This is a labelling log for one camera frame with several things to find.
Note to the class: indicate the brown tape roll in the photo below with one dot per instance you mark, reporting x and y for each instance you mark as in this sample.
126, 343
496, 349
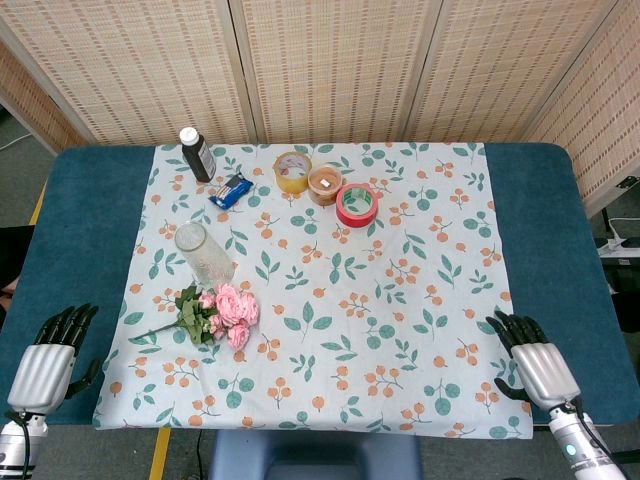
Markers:
325, 186

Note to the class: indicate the floral tablecloth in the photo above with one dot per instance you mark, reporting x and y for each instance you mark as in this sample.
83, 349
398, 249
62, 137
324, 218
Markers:
350, 310

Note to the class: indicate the white power strip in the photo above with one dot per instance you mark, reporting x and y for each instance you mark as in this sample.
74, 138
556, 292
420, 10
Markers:
615, 246

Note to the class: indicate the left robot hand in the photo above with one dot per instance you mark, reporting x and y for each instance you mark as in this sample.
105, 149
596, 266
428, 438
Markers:
45, 367

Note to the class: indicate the red tape roll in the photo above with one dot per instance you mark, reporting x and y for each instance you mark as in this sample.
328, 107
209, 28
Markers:
356, 205

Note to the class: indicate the dark bottle white cap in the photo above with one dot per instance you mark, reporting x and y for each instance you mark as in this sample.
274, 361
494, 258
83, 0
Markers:
198, 155

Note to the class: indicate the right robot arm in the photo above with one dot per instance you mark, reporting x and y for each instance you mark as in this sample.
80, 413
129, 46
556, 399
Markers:
582, 445

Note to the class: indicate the woven folding screen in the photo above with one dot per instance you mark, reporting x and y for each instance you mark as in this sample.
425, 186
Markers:
320, 70

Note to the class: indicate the yellow tape roll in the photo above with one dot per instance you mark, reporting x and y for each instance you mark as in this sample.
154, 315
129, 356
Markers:
292, 171

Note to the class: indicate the transparent glass vase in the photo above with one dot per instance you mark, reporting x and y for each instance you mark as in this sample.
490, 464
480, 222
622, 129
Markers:
202, 252

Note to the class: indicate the blue table mat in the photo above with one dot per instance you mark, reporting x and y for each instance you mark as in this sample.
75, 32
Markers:
75, 240

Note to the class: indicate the blue snack packet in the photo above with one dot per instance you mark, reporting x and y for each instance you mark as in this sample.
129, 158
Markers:
231, 191

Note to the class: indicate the pink rose bouquet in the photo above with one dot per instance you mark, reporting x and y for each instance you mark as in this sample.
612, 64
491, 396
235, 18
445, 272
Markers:
220, 315

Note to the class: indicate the blue chair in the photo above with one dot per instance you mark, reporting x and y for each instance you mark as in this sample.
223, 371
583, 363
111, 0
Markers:
315, 457

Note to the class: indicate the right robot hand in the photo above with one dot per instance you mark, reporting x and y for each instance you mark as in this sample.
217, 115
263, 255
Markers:
542, 367

